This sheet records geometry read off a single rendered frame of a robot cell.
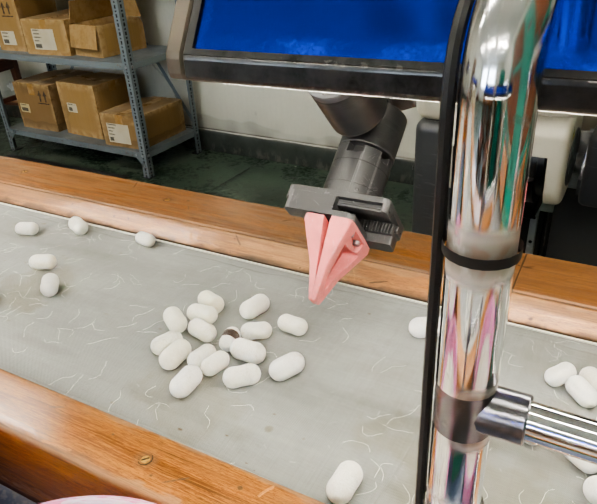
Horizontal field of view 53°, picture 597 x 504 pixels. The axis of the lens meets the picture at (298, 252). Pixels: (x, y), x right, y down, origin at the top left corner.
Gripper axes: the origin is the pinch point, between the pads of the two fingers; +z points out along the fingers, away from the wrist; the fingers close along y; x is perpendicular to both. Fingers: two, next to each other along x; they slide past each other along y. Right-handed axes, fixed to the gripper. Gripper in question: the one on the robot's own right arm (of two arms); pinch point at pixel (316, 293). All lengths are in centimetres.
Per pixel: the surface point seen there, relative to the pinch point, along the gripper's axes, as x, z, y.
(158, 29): 149, -157, -205
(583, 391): 8.5, 0.6, 23.1
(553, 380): 9.6, 0.1, 20.5
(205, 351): 2.2, 7.8, -10.3
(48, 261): 6.1, 2.7, -40.2
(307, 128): 181, -126, -117
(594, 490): 2.0, 8.8, 25.0
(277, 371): 2.6, 7.5, -2.4
